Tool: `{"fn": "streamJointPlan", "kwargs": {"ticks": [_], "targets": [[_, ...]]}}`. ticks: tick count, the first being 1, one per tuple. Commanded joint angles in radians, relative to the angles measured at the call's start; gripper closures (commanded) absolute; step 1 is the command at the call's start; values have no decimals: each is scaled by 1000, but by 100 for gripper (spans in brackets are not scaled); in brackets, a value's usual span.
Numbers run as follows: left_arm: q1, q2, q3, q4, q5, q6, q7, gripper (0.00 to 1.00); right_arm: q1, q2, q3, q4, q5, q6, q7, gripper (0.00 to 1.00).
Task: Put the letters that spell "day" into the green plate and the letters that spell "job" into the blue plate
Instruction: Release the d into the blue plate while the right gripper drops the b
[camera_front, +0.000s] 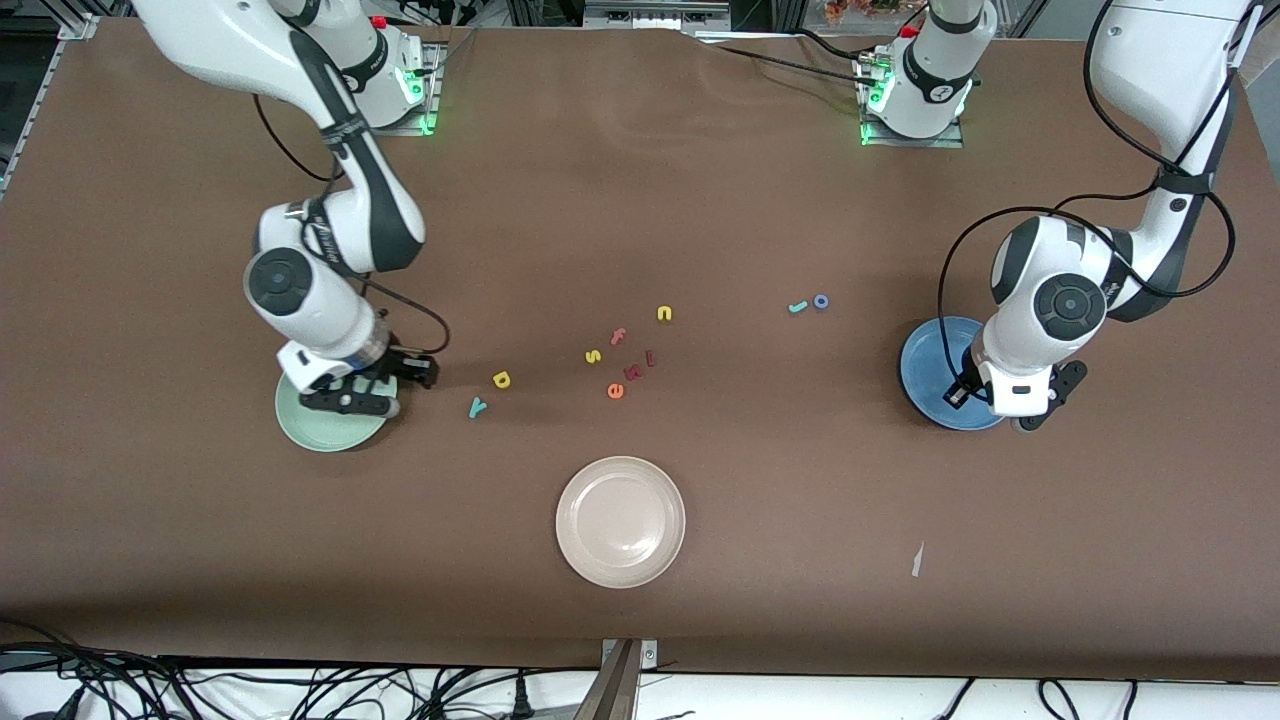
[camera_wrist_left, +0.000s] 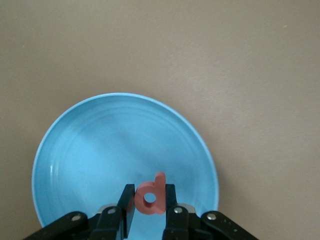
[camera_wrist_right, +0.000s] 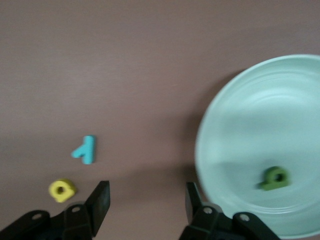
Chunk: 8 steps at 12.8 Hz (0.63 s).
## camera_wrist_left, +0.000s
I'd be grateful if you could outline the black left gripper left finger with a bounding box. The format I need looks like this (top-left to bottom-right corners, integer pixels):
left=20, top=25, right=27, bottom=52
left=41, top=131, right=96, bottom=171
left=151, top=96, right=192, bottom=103
left=23, top=184, right=137, bottom=240

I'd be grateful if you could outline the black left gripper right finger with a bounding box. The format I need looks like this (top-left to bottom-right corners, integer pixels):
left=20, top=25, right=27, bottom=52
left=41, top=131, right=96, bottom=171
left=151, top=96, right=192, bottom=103
left=162, top=184, right=260, bottom=240

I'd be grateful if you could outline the pink foam letter d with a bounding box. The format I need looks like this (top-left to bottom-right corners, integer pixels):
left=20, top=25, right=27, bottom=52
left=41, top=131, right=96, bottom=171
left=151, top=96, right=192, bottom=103
left=134, top=171, right=167, bottom=216

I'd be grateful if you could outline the blue plate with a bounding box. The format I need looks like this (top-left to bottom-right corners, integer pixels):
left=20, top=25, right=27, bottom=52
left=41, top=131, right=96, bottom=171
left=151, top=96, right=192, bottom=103
left=31, top=92, right=220, bottom=240

